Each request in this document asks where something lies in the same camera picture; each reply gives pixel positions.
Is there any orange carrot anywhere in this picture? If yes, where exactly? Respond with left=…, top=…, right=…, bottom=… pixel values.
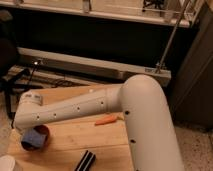
left=95, top=115, right=117, bottom=126

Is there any dark cabinet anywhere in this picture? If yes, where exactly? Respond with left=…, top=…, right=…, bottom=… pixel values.
left=168, top=2, right=213, bottom=129

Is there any wooden table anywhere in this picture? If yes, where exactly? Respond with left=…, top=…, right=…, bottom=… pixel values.
left=6, top=83, right=135, bottom=171

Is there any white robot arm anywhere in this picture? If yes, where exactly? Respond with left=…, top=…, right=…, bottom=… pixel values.
left=13, top=75, right=185, bottom=171

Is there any black office chair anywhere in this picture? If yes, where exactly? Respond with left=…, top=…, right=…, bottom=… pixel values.
left=0, top=9, right=40, bottom=119

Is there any brown ceramic cup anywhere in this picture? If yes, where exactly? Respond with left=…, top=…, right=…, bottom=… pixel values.
left=21, top=125, right=50, bottom=151

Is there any black striped rectangular block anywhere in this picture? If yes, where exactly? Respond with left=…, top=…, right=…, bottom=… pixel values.
left=74, top=151, right=96, bottom=171

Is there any long white radiator unit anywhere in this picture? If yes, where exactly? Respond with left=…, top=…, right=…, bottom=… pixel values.
left=18, top=47, right=171, bottom=87

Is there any blue cloth in cup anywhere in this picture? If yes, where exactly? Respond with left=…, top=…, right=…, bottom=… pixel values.
left=21, top=129, right=46, bottom=148

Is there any metal pole stand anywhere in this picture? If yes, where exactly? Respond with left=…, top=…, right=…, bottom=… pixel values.
left=155, top=0, right=190, bottom=74

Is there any white round object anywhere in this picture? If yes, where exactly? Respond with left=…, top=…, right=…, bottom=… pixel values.
left=0, top=155, right=15, bottom=171

